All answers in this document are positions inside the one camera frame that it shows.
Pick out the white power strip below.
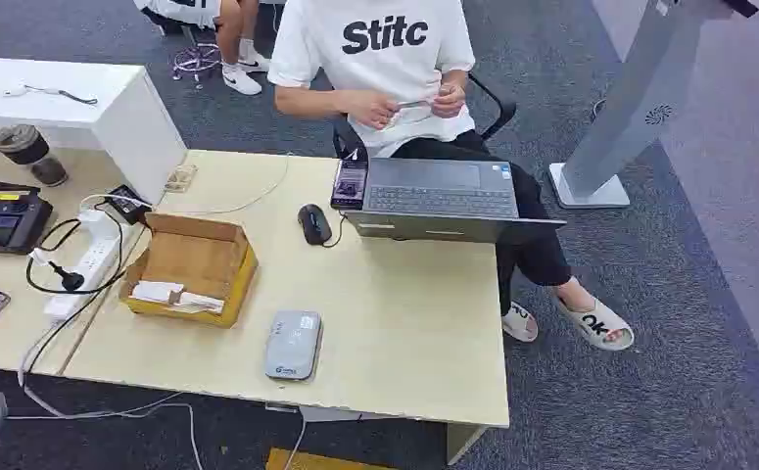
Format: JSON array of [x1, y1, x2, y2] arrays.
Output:
[[42, 208, 124, 323]]

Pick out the black remote controller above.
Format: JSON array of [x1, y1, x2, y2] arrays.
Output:
[[0, 179, 55, 257]]

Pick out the white cards stack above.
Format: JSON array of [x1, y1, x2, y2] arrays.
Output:
[[129, 279, 226, 316]]

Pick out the black power adapter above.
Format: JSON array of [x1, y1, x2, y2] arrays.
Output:
[[104, 184, 154, 227]]

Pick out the wooden card box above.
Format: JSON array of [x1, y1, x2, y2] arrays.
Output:
[[118, 211, 261, 330]]

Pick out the dark lidded cup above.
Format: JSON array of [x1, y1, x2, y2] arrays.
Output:
[[0, 123, 70, 189]]

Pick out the grey card reader pad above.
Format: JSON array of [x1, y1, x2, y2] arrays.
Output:
[[262, 308, 324, 383]]

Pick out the white cabinet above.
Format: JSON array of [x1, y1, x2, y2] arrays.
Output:
[[0, 56, 190, 207]]

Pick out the yellow board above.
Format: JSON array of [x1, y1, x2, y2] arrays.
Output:
[[264, 446, 395, 470]]

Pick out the black computer mouse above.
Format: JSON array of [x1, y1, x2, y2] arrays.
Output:
[[297, 203, 334, 247]]

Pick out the chrome chair base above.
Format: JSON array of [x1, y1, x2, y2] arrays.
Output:
[[170, 41, 224, 83]]

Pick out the person in background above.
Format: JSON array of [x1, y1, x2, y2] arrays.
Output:
[[133, 0, 274, 97]]

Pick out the grey open laptop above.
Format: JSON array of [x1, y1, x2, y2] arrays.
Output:
[[342, 157, 568, 247]]

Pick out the seated person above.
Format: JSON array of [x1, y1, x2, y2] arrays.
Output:
[[266, 0, 636, 353]]

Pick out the grey column stand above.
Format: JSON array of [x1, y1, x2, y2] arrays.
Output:
[[546, 0, 759, 211]]

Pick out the white cables under desk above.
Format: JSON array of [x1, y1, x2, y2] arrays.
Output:
[[0, 322, 207, 470]]

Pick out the black power cable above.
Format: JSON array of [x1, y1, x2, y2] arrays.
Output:
[[24, 203, 128, 297]]

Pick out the grey mouse cable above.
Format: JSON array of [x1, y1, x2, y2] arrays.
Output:
[[24, 83, 100, 107]]

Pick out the thin white desk cable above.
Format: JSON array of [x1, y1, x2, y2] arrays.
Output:
[[157, 151, 294, 217]]

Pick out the black smartphone with cable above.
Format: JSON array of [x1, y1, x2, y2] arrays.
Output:
[[329, 149, 370, 212]]

